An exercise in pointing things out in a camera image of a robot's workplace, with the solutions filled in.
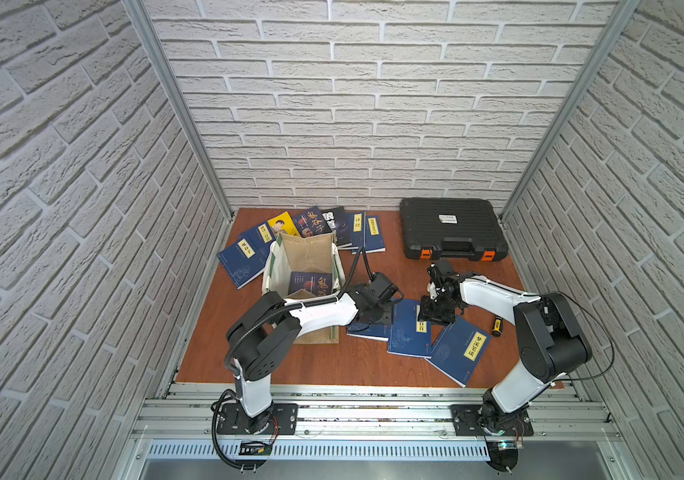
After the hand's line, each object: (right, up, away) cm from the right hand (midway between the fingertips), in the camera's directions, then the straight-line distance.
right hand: (426, 319), depth 92 cm
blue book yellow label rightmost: (-15, +25, +20) cm, 35 cm away
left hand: (-11, +3, -4) cm, 12 cm away
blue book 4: (+8, -7, -8) cm, 13 cm away
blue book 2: (-15, -3, -5) cm, 16 cm away
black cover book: (-30, +34, +25) cm, 51 cm away
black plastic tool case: (+14, +30, +16) cm, 37 cm away
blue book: (-62, +18, +12) cm, 66 cm away
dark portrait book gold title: (-40, +32, +22) cm, 56 cm away
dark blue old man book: (-36, +11, +4) cm, 37 cm away
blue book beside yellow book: (-58, +27, +18) cm, 67 cm away
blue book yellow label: (-21, +28, +22) cm, 41 cm away
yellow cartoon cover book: (-51, +32, +22) cm, 64 cm away
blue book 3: (-7, -4, -4) cm, 9 cm away
